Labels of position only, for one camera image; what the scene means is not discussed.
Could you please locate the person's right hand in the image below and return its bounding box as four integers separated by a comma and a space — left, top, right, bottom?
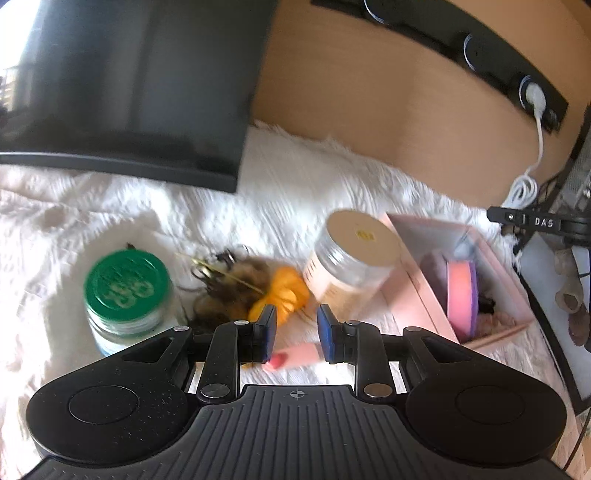
553, 244, 591, 348

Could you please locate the orange plush flower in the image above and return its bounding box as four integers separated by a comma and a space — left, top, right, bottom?
248, 267, 309, 325

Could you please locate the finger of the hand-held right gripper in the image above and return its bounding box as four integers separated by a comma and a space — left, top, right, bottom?
487, 206, 525, 237

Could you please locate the clear plastic jar beige label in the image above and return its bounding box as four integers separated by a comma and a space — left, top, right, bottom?
302, 210, 402, 315

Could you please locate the white charger plug with cable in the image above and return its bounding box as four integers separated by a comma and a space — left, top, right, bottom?
501, 83, 549, 212

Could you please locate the pink soft stick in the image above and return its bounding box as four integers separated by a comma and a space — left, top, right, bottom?
270, 344, 322, 371

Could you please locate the beige crumpled soft item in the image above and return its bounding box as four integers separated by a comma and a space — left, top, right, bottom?
475, 313, 514, 339

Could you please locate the green lid glass jar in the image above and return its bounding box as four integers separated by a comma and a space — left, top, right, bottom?
84, 248, 179, 357

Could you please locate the black power strip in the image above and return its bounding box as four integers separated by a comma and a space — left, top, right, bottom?
311, 0, 570, 136

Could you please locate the lavender terry headband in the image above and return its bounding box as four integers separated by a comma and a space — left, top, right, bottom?
421, 249, 458, 303

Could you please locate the pink cardboard box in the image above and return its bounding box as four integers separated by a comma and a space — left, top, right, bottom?
369, 212, 533, 357

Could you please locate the white textured blanket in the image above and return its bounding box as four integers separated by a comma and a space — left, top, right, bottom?
0, 120, 583, 467

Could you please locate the purple and pink sponge roll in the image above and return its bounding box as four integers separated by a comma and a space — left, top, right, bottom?
444, 259, 479, 344

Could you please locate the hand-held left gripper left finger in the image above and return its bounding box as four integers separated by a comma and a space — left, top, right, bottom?
122, 305, 278, 403

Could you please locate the black curved monitor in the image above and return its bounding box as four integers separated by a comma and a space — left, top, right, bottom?
0, 0, 279, 195

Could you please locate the brown furry keychain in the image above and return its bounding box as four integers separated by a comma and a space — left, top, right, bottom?
178, 247, 279, 337

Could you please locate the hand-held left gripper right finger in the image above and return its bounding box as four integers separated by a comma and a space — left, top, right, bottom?
318, 304, 468, 401

